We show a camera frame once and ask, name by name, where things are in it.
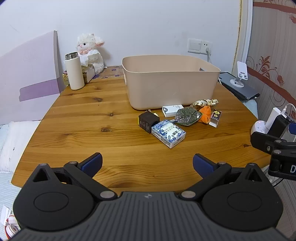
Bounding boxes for white pillow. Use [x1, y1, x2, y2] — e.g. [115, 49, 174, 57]
[0, 120, 42, 173]

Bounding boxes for white door frame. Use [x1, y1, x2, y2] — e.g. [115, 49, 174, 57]
[233, 0, 254, 77]

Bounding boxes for purple white board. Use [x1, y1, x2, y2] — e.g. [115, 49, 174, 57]
[0, 30, 66, 121]

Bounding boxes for small black box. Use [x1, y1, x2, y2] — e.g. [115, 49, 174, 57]
[138, 111, 160, 134]

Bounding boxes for white wall switch socket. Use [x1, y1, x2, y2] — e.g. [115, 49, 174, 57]
[188, 38, 212, 54]

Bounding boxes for white phone stand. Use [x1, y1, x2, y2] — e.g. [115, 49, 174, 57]
[230, 61, 248, 88]

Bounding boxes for white power bank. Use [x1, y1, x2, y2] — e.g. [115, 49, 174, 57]
[264, 107, 287, 133]

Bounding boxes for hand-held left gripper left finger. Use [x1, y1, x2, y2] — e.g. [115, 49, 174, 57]
[32, 152, 117, 201]

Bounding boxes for grey laptop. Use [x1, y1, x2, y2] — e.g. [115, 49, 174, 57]
[218, 72, 260, 101]

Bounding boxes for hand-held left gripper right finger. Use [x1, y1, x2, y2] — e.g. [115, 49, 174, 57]
[179, 153, 264, 201]

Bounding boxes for white charging cable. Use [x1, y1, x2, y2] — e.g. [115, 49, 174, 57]
[280, 103, 296, 114]

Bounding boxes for tissue box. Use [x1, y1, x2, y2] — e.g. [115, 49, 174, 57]
[79, 49, 102, 83]

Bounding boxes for purple print table mat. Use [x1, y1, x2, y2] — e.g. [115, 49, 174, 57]
[92, 65, 125, 80]

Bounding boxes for blue white patterned box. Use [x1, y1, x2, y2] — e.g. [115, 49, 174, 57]
[151, 120, 186, 149]

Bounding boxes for white round device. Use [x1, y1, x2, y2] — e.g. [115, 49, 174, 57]
[251, 120, 270, 139]

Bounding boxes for white plush lamb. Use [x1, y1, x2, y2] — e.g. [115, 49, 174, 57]
[76, 33, 105, 75]

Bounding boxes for beige plastic storage bin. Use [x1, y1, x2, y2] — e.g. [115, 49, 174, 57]
[122, 55, 221, 110]

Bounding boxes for red white headphones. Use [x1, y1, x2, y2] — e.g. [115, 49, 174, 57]
[5, 215, 22, 240]

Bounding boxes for small star print box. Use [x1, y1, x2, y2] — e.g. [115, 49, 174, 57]
[209, 109, 222, 128]

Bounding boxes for green tea leaf packet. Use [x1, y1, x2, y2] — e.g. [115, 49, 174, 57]
[174, 108, 203, 127]

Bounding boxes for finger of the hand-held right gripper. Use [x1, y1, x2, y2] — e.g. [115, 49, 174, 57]
[250, 131, 296, 160]
[276, 115, 296, 138]

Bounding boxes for white thermos bottle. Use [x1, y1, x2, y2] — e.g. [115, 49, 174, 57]
[64, 53, 85, 90]

